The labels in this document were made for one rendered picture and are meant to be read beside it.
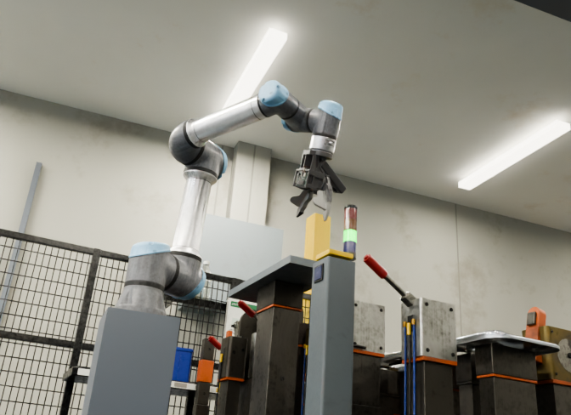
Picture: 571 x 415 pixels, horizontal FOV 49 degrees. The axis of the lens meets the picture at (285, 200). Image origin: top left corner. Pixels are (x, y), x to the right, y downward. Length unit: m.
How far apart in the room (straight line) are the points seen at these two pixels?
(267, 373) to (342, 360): 0.26
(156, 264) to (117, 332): 0.24
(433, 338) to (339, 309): 0.19
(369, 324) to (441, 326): 0.26
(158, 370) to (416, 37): 2.98
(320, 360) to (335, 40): 3.14
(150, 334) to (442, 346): 0.82
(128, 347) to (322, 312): 0.65
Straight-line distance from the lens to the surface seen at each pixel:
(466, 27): 4.15
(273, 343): 1.49
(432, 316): 1.30
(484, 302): 6.23
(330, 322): 1.28
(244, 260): 4.77
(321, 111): 1.86
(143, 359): 1.75
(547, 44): 4.39
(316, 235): 3.22
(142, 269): 1.85
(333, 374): 1.26
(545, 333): 1.52
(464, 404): 1.45
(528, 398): 1.40
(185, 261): 1.96
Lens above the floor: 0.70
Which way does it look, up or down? 24 degrees up
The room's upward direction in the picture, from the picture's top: 4 degrees clockwise
